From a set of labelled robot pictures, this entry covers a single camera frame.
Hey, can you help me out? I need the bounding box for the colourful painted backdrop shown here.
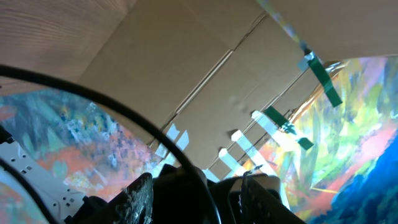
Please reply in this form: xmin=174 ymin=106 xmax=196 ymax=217
xmin=1 ymin=57 xmax=397 ymax=223

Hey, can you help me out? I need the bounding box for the green tape strip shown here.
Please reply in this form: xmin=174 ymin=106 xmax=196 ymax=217
xmin=305 ymin=52 xmax=342 ymax=108

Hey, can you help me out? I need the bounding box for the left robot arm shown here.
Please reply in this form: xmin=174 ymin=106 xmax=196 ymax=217
xmin=1 ymin=130 xmax=300 ymax=223

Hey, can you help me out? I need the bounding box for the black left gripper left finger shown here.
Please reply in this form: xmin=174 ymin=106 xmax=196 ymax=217
xmin=82 ymin=173 xmax=154 ymax=224

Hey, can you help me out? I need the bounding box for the cardboard wall panel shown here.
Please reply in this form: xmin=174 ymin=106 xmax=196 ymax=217
xmin=77 ymin=0 xmax=398 ymax=181

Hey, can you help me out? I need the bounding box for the white tape strip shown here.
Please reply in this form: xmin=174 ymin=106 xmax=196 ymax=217
xmin=231 ymin=130 xmax=277 ymax=176

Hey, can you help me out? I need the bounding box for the black USB cable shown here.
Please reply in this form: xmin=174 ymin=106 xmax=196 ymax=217
xmin=0 ymin=64 xmax=222 ymax=224

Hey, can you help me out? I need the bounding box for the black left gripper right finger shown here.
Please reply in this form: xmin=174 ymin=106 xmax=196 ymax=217
xmin=240 ymin=165 xmax=305 ymax=224

